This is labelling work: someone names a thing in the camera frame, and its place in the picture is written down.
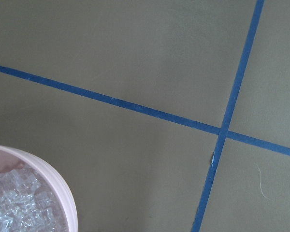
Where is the ice cubes pile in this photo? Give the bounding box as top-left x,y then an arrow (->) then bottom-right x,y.
0,165 -> 67,232

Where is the pink bowl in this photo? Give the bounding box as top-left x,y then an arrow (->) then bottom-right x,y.
0,145 -> 78,232

